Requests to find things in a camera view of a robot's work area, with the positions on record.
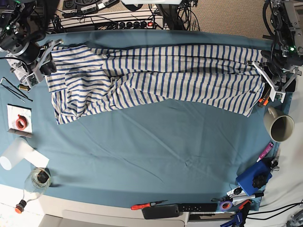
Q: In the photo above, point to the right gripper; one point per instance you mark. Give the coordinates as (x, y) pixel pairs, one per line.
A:
(28, 52)

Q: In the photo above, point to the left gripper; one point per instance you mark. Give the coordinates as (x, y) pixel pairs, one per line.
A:
(278, 70)

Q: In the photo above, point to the blue white striped T-shirt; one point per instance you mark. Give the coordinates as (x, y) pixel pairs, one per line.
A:
(90, 81)

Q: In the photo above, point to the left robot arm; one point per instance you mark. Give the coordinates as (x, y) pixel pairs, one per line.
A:
(286, 51)

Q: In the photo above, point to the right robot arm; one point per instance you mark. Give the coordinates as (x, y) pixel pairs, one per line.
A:
(19, 37)

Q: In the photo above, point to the orange black utility knife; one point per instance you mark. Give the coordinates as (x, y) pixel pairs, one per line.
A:
(263, 101)

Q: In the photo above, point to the black square block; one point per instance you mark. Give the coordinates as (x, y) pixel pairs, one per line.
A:
(291, 87)

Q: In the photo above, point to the gold green battery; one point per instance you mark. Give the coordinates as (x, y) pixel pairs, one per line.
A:
(23, 87)

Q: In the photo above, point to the metal hex key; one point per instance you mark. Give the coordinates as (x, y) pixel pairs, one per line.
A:
(5, 83)

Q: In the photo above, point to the grey ceramic mug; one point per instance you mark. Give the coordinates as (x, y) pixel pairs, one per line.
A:
(279, 125)

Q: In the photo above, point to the red tape roll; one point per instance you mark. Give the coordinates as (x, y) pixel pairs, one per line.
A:
(21, 122)

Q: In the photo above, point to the pink white pen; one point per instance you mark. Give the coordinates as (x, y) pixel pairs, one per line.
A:
(267, 149)

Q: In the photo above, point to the black power strip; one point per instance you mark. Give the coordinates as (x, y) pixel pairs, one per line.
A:
(132, 25)

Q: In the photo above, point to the clear glass bottle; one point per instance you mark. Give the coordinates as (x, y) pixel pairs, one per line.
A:
(37, 182)

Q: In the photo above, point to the blue plastic box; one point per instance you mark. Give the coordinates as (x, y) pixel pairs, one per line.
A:
(254, 178)

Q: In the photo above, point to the black marker pen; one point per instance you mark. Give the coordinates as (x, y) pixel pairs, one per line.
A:
(238, 199)

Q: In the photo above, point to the teal table cloth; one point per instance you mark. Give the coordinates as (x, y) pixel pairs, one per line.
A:
(180, 152)

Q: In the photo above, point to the purple tape roll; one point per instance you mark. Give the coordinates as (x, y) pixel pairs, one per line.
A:
(225, 205)

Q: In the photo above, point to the blue black bar clamp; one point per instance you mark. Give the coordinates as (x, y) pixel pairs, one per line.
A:
(240, 217)

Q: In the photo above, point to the black remote control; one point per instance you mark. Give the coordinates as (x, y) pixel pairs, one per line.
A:
(197, 207)

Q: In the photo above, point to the black smartphone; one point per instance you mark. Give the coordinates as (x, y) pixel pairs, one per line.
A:
(160, 212)

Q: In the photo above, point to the red handled screwdriver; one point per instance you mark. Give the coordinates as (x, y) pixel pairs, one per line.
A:
(146, 205)

